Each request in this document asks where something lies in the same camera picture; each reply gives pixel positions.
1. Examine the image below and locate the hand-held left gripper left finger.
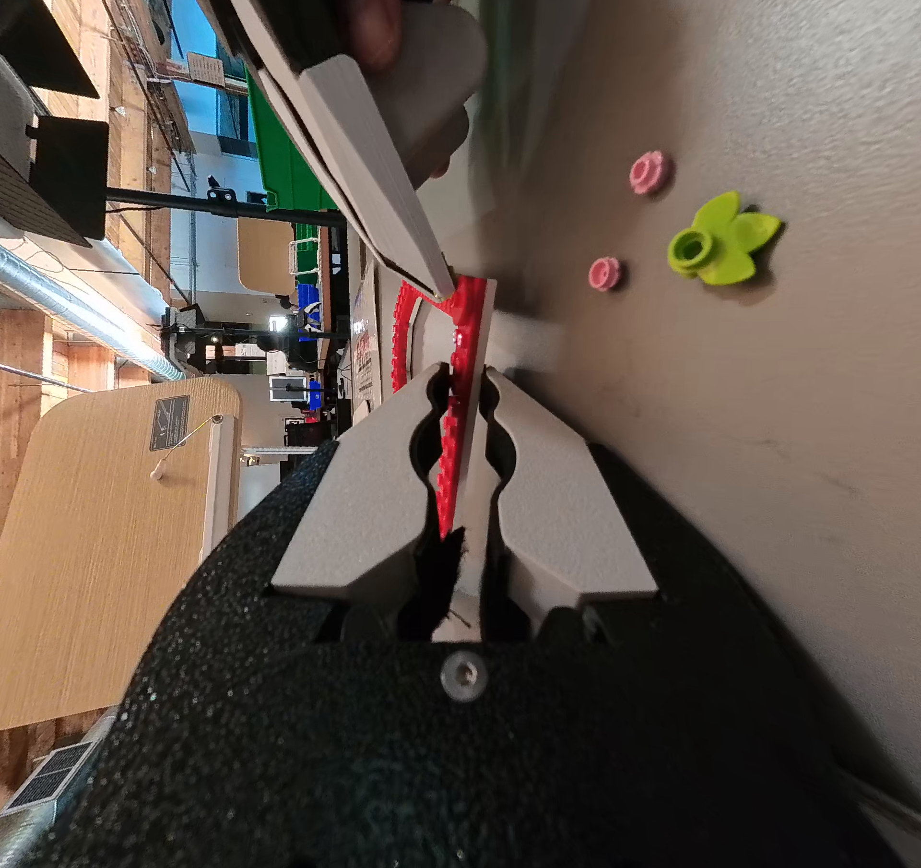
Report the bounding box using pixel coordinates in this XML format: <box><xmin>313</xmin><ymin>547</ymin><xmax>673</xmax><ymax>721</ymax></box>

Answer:
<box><xmin>271</xmin><ymin>361</ymin><xmax>453</xmax><ymax>628</ymax></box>

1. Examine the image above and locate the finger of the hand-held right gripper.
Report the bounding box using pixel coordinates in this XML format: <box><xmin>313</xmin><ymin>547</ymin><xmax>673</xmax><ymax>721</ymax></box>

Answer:
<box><xmin>205</xmin><ymin>0</ymin><xmax>440</xmax><ymax>300</ymax></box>
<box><xmin>298</xmin><ymin>53</ymin><xmax>459</xmax><ymax>300</ymax></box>

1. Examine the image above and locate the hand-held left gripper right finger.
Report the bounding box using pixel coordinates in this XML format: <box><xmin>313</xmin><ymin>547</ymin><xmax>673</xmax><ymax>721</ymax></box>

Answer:
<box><xmin>481</xmin><ymin>366</ymin><xmax>659</xmax><ymax>637</ymax></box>

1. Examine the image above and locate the red heart lego plate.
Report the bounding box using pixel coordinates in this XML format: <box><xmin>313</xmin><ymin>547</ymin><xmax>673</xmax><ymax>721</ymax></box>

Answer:
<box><xmin>390</xmin><ymin>276</ymin><xmax>499</xmax><ymax>599</ymax></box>

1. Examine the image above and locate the lime green lego leaf piece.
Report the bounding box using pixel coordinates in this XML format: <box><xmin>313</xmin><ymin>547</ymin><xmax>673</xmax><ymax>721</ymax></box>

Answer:
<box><xmin>666</xmin><ymin>190</ymin><xmax>784</xmax><ymax>287</ymax></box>

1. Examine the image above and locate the person's right hand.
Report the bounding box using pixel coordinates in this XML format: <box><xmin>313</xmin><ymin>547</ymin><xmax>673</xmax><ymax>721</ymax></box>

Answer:
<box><xmin>344</xmin><ymin>0</ymin><xmax>484</xmax><ymax>74</ymax></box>

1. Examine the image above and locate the green storage bin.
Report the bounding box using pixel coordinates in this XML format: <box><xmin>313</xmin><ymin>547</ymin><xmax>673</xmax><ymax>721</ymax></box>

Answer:
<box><xmin>246</xmin><ymin>65</ymin><xmax>341</xmax><ymax>214</ymax></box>

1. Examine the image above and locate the wooden flip-top table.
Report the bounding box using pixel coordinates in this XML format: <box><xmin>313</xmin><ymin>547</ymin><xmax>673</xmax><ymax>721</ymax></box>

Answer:
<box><xmin>0</xmin><ymin>376</ymin><xmax>243</xmax><ymax>731</ymax></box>
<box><xmin>236</xmin><ymin>216</ymin><xmax>297</xmax><ymax>293</ymax></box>

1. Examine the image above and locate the black metal pole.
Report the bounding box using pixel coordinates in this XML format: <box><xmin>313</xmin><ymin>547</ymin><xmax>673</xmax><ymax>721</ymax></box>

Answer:
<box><xmin>106</xmin><ymin>188</ymin><xmax>348</xmax><ymax>230</ymax></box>

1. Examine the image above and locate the white printed poster board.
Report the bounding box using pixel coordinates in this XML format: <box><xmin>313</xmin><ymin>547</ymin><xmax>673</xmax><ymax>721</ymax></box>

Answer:
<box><xmin>349</xmin><ymin>263</ymin><xmax>382</xmax><ymax>416</ymax></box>

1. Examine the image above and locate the black panel on pole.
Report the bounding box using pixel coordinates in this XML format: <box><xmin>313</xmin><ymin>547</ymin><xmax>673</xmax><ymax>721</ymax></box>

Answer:
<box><xmin>27</xmin><ymin>116</ymin><xmax>110</xmax><ymax>239</ymax></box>

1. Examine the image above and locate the dark textured acoustic panel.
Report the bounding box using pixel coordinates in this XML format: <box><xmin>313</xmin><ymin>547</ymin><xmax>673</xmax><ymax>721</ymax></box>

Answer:
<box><xmin>0</xmin><ymin>155</ymin><xmax>92</xmax><ymax>249</ymax></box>

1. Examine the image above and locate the thin metal rod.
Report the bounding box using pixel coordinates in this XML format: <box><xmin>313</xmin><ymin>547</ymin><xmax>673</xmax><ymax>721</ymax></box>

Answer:
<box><xmin>0</xmin><ymin>363</ymin><xmax>91</xmax><ymax>394</ymax></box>

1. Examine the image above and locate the dark grid ceiling panel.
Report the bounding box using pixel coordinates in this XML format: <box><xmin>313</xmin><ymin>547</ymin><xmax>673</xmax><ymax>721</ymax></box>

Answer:
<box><xmin>2</xmin><ymin>740</ymin><xmax>96</xmax><ymax>811</ymax></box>

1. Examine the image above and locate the silver ribbed ceiling duct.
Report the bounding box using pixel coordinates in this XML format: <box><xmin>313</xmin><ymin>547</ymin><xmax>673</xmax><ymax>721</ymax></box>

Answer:
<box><xmin>0</xmin><ymin>245</ymin><xmax>187</xmax><ymax>381</ymax></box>

